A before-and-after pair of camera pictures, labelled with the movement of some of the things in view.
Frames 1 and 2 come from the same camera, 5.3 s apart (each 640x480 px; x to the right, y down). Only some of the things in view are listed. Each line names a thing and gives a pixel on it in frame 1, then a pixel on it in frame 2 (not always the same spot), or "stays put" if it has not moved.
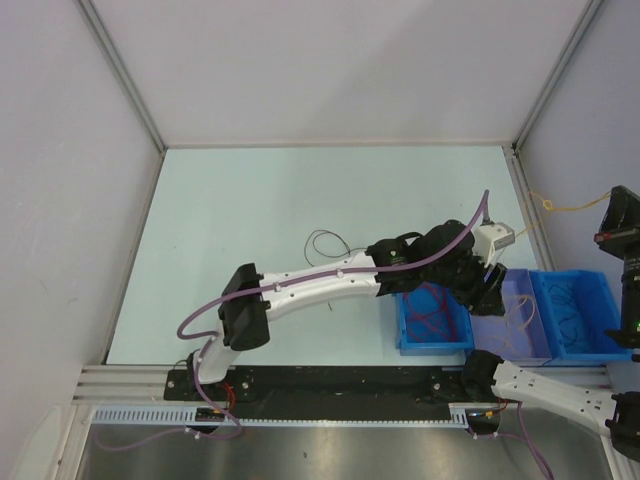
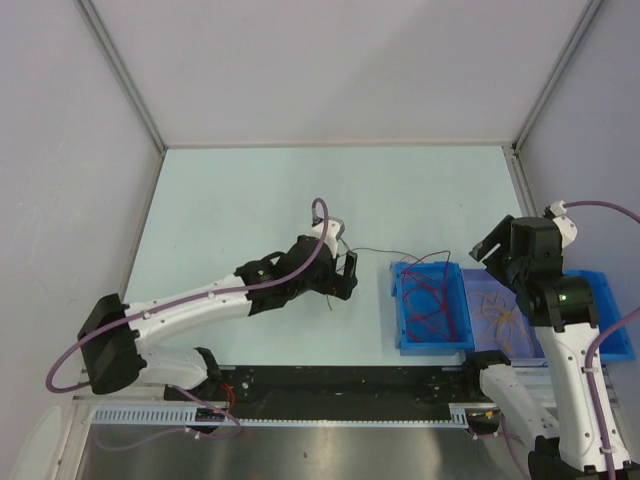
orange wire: (548, 205) → (500, 332)
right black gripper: (621, 221) → (500, 234)
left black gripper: (489, 301) → (335, 283)
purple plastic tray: (521, 334) stays put
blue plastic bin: (430, 320) stays put
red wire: (448, 317) → (430, 314)
